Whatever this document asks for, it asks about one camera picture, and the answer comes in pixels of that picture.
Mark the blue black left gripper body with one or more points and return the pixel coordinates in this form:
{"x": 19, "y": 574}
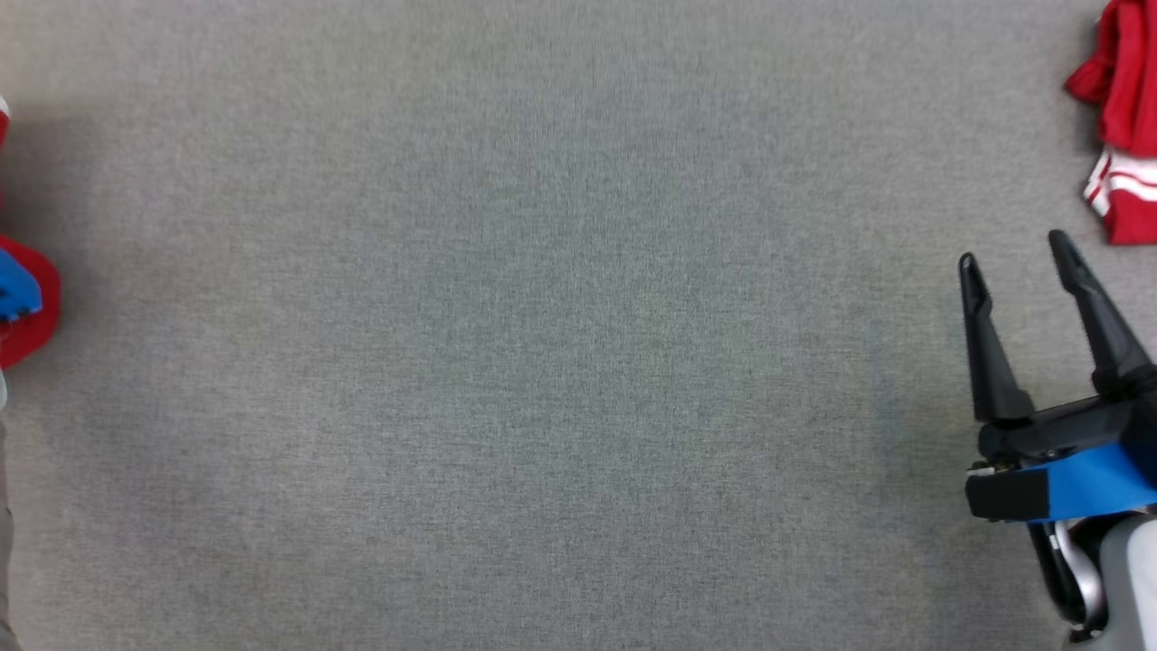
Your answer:
{"x": 16, "y": 289}

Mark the red jersey with white sleeves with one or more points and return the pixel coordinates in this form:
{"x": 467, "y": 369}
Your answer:
{"x": 1130, "y": 90}

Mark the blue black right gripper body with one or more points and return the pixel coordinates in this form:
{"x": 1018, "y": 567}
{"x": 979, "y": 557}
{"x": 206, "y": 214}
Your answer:
{"x": 1085, "y": 470}

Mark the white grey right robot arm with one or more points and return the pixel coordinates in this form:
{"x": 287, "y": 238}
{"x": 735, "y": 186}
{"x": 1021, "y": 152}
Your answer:
{"x": 1130, "y": 579}

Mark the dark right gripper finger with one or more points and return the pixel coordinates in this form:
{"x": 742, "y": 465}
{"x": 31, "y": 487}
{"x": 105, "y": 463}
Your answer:
{"x": 994, "y": 362}
{"x": 1107, "y": 334}

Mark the red shorts with white trim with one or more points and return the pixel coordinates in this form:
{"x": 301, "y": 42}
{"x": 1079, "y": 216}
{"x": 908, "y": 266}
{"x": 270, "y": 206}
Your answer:
{"x": 45, "y": 334}

